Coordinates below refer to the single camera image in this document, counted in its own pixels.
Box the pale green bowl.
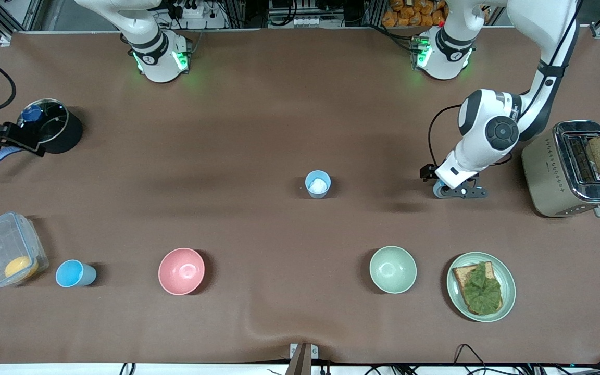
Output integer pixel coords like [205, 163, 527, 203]
[369, 246, 418, 294]

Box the black pot with blue handle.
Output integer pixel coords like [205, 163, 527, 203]
[0, 99, 84, 179]

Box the green lettuce leaf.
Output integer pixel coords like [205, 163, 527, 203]
[461, 262, 503, 315]

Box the blue cup holding paper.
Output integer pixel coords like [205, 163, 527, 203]
[305, 170, 332, 199]

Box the bag of orange snacks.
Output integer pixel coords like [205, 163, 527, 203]
[382, 0, 447, 28]

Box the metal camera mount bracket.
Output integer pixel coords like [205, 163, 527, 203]
[285, 342, 319, 375]

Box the black looped cable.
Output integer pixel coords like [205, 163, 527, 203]
[454, 344, 488, 368]

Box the pale green plate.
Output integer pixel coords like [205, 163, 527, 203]
[446, 252, 517, 323]

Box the toast slice under lettuce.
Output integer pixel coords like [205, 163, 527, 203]
[452, 261, 504, 316]

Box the white power strip with plugs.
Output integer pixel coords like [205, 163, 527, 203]
[167, 0, 207, 20]

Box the brown table cover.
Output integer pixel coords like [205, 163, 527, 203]
[0, 27, 600, 365]

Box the pink bowl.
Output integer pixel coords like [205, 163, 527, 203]
[158, 247, 206, 296]

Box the beige chrome toaster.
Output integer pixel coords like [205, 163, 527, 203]
[521, 121, 600, 218]

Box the empty blue cup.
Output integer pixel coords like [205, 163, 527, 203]
[55, 259, 97, 288]

